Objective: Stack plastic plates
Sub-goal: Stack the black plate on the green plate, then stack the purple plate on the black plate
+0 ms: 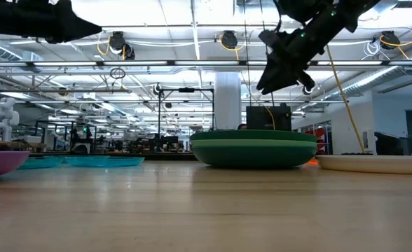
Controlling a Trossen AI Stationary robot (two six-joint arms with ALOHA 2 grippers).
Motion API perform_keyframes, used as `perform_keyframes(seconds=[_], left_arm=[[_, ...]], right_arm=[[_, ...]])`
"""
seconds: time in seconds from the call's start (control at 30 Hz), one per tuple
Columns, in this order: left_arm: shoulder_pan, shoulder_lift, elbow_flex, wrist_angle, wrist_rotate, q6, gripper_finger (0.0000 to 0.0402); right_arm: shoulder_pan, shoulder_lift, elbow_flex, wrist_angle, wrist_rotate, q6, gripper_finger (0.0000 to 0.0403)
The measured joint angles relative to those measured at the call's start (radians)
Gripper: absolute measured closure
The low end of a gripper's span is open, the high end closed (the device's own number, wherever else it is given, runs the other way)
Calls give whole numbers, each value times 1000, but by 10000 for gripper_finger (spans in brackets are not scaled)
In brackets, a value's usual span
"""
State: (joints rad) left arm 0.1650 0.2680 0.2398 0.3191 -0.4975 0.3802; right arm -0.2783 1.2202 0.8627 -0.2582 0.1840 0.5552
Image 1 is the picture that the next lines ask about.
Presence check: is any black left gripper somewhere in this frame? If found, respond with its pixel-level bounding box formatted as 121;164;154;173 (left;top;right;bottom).
0;0;102;45

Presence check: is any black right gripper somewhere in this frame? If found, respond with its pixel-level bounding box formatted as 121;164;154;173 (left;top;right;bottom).
256;16;337;95

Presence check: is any cream plastic plate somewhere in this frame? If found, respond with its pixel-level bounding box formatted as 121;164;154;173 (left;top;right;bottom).
314;154;412;175

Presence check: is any black equipment box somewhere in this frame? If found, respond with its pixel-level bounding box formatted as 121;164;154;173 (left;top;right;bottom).
246;104;293;132

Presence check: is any red background object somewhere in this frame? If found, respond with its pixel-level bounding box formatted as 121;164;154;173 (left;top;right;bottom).
303;127;328;155

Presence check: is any white building column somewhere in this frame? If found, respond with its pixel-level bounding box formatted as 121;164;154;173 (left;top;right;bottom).
214;71;242;131

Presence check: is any long ceiling light bar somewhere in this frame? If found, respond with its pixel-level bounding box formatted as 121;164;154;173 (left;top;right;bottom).
0;59;412;68

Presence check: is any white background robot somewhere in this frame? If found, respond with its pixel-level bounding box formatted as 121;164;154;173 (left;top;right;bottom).
0;97;20;143

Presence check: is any black background robot station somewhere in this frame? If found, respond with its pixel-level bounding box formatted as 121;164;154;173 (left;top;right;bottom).
69;125;97;155

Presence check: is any black cylindrical appliance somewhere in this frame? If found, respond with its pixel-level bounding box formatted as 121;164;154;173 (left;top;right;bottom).
373;132;405;156

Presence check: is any wooden background workbench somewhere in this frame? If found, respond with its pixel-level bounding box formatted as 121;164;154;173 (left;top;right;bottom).
0;139;48;153

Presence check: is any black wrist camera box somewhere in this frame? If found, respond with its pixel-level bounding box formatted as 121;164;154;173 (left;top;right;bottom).
258;29;281;48

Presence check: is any yellow hanging cable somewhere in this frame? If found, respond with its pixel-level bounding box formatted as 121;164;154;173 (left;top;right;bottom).
327;45;365;153

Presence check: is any black metal frame stand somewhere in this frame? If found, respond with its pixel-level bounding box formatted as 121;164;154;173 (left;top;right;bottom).
158;87;215;131

